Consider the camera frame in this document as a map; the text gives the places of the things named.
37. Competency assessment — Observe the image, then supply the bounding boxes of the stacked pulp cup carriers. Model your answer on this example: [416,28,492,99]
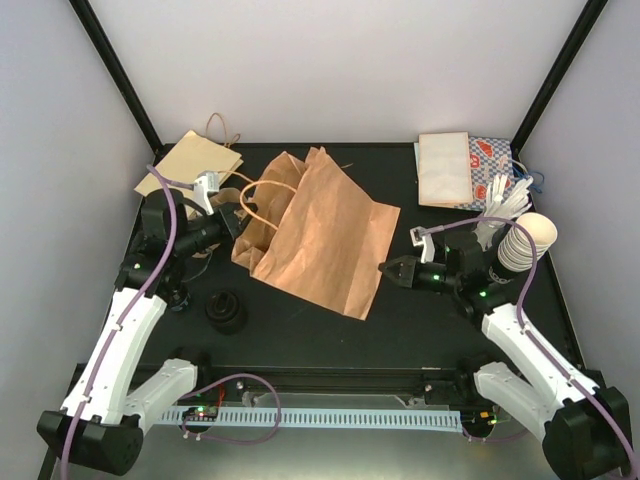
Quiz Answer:
[209,187,240,208]

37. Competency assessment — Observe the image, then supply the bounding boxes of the black cup with blue band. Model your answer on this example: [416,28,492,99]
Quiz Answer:
[168,291,191,312]

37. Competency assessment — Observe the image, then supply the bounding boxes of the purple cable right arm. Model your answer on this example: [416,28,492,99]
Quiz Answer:
[424,215,636,480]

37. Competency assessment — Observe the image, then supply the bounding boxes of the bundle of white straws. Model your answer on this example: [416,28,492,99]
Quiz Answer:
[473,174,533,251]

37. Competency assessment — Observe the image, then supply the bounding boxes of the blue checkered paper bag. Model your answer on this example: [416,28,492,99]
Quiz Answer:
[458,136,545,211]

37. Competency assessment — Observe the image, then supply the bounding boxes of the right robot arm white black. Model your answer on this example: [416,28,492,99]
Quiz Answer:
[379,213,639,479]

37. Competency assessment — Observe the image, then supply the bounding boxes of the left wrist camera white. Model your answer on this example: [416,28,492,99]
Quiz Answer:
[193,171,220,216]

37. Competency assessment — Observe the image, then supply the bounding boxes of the light blue cable duct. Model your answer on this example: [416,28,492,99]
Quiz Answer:
[156,406,462,433]

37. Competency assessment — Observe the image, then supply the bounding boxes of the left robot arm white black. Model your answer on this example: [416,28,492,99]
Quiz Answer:
[37,188,249,476]

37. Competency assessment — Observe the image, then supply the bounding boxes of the black frame post left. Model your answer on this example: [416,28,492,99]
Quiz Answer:
[69,0,164,155]

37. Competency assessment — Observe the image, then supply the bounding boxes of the stack of white paper cups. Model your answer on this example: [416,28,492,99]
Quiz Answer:
[488,213,558,284]

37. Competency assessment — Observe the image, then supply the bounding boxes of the white paper bag brown trim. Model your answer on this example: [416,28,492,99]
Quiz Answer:
[417,132,473,206]

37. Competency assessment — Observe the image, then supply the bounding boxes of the black lid stack left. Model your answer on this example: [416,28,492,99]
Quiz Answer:
[205,290,247,335]

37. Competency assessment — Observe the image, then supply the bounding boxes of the brown kraft paper bag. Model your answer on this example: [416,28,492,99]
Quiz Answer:
[231,148,401,320]

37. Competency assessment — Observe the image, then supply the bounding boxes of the black frame post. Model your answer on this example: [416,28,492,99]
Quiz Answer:
[69,0,164,155]
[510,0,608,157]

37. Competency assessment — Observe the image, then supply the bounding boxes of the tan paper bag with handles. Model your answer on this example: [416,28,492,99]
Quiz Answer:
[155,112,243,184]

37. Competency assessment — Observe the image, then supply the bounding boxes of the black frame post right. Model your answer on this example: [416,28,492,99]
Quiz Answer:
[510,0,608,157]

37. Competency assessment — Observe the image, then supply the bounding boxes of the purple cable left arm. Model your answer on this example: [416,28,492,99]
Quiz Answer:
[59,164,282,480]

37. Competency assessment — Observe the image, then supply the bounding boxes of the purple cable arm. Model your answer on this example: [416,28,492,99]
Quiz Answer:
[424,215,636,480]
[59,164,282,480]

